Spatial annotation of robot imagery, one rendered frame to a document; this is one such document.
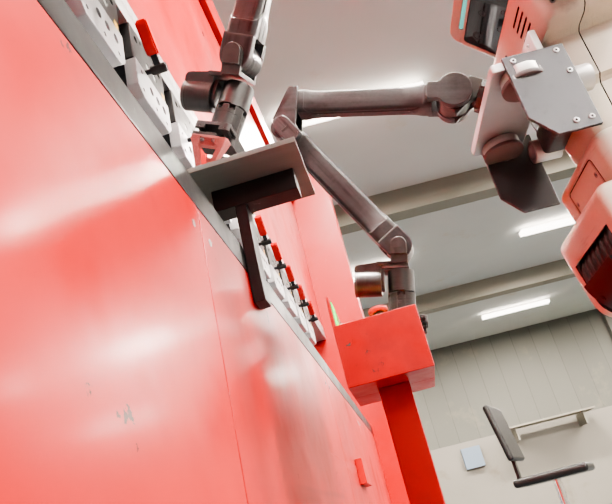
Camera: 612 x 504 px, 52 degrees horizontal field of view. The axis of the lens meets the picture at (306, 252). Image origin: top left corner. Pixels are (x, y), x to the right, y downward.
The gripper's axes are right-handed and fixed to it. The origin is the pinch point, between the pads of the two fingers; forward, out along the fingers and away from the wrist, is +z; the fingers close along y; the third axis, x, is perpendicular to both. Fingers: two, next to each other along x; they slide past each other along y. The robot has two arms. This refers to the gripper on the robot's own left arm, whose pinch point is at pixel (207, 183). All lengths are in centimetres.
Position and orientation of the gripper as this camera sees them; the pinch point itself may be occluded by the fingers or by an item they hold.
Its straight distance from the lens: 110.6
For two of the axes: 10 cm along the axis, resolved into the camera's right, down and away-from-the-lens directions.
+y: -2.0, -3.8, -9.0
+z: -2.5, 9.1, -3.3
